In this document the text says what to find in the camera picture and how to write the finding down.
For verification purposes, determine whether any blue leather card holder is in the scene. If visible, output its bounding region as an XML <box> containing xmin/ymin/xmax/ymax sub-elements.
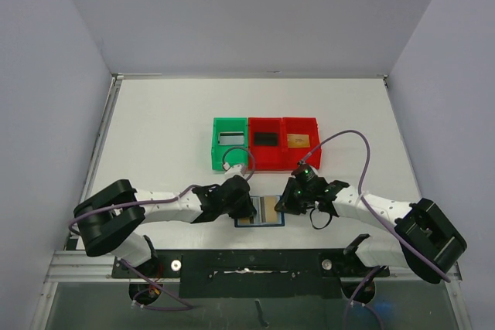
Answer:
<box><xmin>234</xmin><ymin>196</ymin><xmax>285</xmax><ymax>228</ymax></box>

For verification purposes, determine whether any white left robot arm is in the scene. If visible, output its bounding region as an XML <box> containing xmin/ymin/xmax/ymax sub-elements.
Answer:
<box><xmin>68</xmin><ymin>175</ymin><xmax>256</xmax><ymax>277</ymax></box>

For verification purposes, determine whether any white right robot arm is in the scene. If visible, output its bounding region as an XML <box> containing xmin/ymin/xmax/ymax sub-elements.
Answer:
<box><xmin>275</xmin><ymin>165</ymin><xmax>467</xmax><ymax>284</ymax></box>

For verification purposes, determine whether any gold card in red bin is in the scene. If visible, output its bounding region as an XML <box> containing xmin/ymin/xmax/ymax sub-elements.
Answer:
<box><xmin>287</xmin><ymin>133</ymin><xmax>311</xmax><ymax>148</ymax></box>

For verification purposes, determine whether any silver card in green bin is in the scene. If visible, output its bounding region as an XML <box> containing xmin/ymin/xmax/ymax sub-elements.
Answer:
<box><xmin>217</xmin><ymin>131</ymin><xmax>244</xmax><ymax>146</ymax></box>

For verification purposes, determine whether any black card in red bin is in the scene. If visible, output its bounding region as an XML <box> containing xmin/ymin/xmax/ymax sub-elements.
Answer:
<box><xmin>254</xmin><ymin>131</ymin><xmax>279</xmax><ymax>147</ymax></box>

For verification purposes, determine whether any green plastic bin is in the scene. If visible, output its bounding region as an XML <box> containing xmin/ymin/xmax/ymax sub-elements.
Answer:
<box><xmin>210</xmin><ymin>117</ymin><xmax>248</xmax><ymax>171</ymax></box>

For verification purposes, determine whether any red plastic bin middle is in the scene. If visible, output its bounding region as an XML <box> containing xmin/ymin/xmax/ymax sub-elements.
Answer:
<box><xmin>248</xmin><ymin>117</ymin><xmax>284</xmax><ymax>171</ymax></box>

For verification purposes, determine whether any red plastic bin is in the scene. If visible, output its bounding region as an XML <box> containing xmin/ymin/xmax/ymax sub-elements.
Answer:
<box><xmin>248</xmin><ymin>117</ymin><xmax>284</xmax><ymax>171</ymax></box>
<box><xmin>282</xmin><ymin>117</ymin><xmax>320</xmax><ymax>170</ymax></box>

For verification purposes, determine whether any red plastic bin right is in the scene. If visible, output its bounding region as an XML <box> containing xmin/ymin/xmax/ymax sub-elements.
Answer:
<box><xmin>282</xmin><ymin>117</ymin><xmax>320</xmax><ymax>170</ymax></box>

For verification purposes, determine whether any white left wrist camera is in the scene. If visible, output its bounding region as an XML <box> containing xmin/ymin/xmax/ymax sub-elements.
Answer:
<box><xmin>223</xmin><ymin>162</ymin><xmax>246</xmax><ymax>179</ymax></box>

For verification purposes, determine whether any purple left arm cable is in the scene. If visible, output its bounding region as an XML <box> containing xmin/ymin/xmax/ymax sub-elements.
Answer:
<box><xmin>67</xmin><ymin>146</ymin><xmax>256</xmax><ymax>311</ymax></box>

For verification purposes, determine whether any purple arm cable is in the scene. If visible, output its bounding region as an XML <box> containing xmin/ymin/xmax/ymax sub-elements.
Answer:
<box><xmin>67</xmin><ymin>146</ymin><xmax>256</xmax><ymax>311</ymax></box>
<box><xmin>297</xmin><ymin>129</ymin><xmax>453</xmax><ymax>330</ymax></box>

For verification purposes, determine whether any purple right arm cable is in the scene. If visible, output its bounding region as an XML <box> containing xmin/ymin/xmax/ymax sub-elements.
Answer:
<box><xmin>297</xmin><ymin>129</ymin><xmax>453</xmax><ymax>330</ymax></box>

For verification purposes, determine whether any aluminium rail left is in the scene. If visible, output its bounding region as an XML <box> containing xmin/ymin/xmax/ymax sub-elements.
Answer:
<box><xmin>45</xmin><ymin>250</ymin><xmax>114</xmax><ymax>283</ymax></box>

